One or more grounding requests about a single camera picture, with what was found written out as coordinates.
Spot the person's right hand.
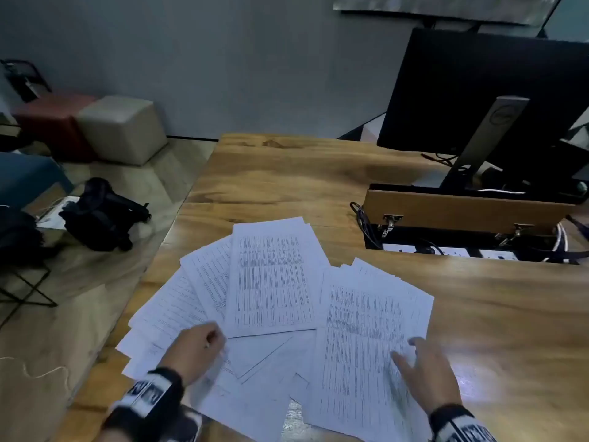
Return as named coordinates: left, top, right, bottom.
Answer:
left=390, top=336, right=463, bottom=416

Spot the person's left hand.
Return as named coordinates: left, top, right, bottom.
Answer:
left=158, top=321, right=227, bottom=387

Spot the spread of printed paper sheets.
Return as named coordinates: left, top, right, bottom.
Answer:
left=115, top=217, right=435, bottom=442

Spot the white power strip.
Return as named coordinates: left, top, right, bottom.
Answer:
left=382, top=244, right=519, bottom=261

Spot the metal flap hinge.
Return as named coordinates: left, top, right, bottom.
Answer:
left=496, top=223, right=534, bottom=247
left=378, top=214, right=404, bottom=238

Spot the black bag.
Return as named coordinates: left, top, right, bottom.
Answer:
left=59, top=177, right=152, bottom=252

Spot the clear plastic sleeve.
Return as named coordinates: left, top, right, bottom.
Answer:
left=36, top=196, right=80, bottom=231

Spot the black backpack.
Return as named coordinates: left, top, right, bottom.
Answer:
left=0, top=208, right=60, bottom=268

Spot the beige cube ottoman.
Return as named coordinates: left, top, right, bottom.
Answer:
left=76, top=96, right=167, bottom=166

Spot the blue seat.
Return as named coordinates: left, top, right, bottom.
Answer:
left=0, top=152, right=74, bottom=212

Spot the silver monitor stand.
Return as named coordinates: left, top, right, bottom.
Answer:
left=439, top=96, right=531, bottom=190

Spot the red cube ottoman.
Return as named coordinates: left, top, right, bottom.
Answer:
left=11, top=93, right=98, bottom=162

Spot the black computer monitor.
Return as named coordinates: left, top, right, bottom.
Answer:
left=377, top=27, right=589, bottom=167

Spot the black chair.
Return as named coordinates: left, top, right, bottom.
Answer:
left=0, top=59, right=52, bottom=105

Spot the black right wrist camera strap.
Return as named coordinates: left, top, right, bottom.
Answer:
left=429, top=404, right=498, bottom=442

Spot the black cable bundle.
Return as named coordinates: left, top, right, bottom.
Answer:
left=350, top=201, right=445, bottom=256

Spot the wooden cable box flap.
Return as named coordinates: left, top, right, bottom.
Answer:
left=364, top=189, right=576, bottom=236

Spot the thin white cord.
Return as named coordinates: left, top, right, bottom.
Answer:
left=0, top=356, right=71, bottom=387

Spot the black wire frame stand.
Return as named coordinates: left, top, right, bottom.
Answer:
left=0, top=266, right=59, bottom=328

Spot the white cable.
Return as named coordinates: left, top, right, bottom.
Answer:
left=542, top=221, right=568, bottom=264

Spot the black monitor cable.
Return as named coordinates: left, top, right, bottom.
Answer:
left=421, top=153, right=471, bottom=176

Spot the grey wall board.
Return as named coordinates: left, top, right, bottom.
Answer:
left=333, top=0, right=565, bottom=26

